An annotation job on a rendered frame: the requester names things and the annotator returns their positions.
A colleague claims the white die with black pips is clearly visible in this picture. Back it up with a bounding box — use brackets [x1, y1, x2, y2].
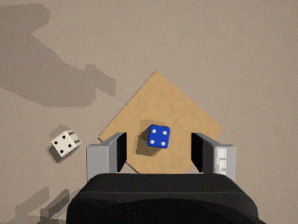
[51, 130, 82, 157]

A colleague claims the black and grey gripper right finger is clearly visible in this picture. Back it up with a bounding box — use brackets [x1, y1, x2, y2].
[191, 132, 236, 182]

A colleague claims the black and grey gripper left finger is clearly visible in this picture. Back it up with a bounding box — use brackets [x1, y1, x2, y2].
[86, 132, 127, 183]

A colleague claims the blue die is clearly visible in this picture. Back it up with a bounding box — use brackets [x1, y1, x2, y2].
[147, 124, 170, 149]

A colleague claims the tan square mat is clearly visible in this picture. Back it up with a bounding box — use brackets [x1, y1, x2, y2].
[99, 70, 223, 174]

